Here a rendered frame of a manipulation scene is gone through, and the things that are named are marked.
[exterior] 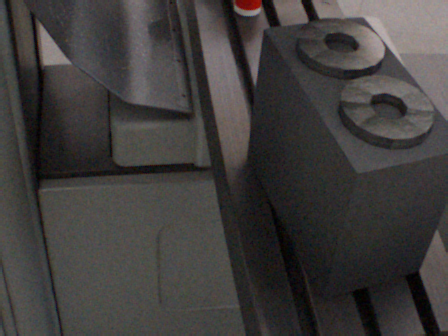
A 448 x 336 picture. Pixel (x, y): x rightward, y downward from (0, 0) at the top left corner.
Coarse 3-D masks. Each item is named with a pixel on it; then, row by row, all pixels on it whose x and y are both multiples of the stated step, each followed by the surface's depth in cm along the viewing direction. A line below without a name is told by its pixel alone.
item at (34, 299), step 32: (0, 0) 88; (0, 32) 91; (32, 32) 119; (0, 64) 93; (32, 64) 117; (0, 96) 96; (32, 96) 116; (0, 128) 99; (32, 128) 109; (0, 160) 102; (32, 160) 109; (0, 192) 105; (32, 192) 112; (0, 224) 110; (32, 224) 115; (0, 256) 114; (32, 256) 118; (0, 288) 119; (32, 288) 122; (0, 320) 123; (32, 320) 127
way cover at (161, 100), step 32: (32, 0) 92; (64, 0) 104; (96, 0) 114; (128, 0) 123; (160, 0) 126; (64, 32) 99; (96, 32) 108; (128, 32) 116; (160, 32) 119; (96, 64) 102; (128, 64) 110; (160, 64) 113; (128, 96) 105; (160, 96) 108
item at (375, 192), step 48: (288, 48) 77; (336, 48) 78; (384, 48) 79; (288, 96) 76; (336, 96) 73; (384, 96) 72; (288, 144) 79; (336, 144) 68; (384, 144) 68; (432, 144) 69; (288, 192) 81; (336, 192) 70; (384, 192) 69; (432, 192) 72; (336, 240) 72; (384, 240) 75; (336, 288) 78
